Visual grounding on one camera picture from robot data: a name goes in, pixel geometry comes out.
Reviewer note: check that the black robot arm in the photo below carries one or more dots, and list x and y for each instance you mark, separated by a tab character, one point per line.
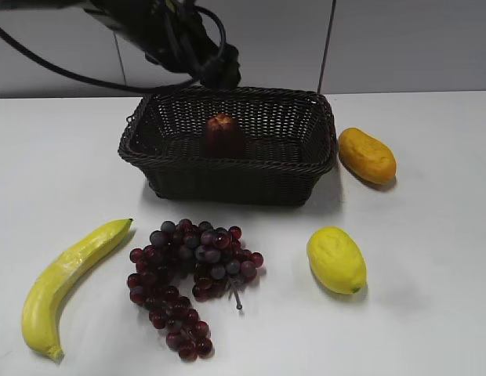
180	36

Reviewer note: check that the yellow lemon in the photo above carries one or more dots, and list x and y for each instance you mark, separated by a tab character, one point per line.
336	261

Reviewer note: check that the purple red grape bunch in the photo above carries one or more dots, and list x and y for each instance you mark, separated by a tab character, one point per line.
185	262

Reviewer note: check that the orange mango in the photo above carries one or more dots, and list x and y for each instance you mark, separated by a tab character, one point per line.
367	157

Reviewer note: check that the yellow banana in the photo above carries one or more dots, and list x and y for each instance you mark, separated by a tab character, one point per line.
44	302

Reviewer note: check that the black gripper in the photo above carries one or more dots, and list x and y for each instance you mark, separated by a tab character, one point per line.
220	71

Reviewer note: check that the black wicker basket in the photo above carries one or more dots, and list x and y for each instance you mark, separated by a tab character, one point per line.
289	143

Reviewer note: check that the dark red apple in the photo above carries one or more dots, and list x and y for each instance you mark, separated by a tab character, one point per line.
223	138

